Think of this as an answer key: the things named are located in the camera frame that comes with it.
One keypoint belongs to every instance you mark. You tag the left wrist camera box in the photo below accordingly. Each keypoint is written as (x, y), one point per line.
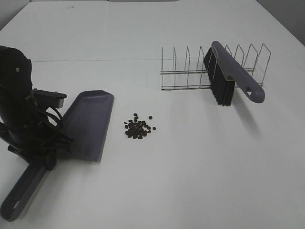
(46, 99)

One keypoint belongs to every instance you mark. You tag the grey plastic dustpan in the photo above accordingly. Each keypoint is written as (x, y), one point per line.
(86, 122)

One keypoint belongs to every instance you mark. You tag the pile of coffee beans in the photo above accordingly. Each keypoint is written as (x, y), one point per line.
(136, 128)

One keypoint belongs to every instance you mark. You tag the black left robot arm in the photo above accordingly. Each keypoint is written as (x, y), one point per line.
(15, 80)

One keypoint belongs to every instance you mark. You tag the grey hand brush black bristles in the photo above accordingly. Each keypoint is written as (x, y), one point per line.
(225, 73)

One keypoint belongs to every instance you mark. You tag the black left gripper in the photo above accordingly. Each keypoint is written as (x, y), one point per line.
(34, 131)

